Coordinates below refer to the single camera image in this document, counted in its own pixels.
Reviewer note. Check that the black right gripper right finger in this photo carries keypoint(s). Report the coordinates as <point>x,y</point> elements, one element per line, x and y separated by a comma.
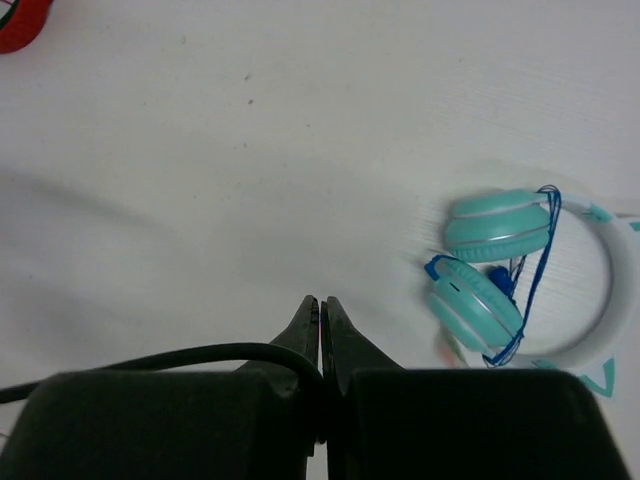
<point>388,422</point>

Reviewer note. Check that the red headphones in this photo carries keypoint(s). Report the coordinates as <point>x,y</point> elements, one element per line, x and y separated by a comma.
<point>21,22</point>

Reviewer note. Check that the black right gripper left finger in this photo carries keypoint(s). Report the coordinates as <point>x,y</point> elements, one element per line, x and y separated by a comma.
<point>156,420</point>

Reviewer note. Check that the teal cat-ear headphones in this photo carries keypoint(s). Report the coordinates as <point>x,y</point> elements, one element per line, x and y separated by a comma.
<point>484,286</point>

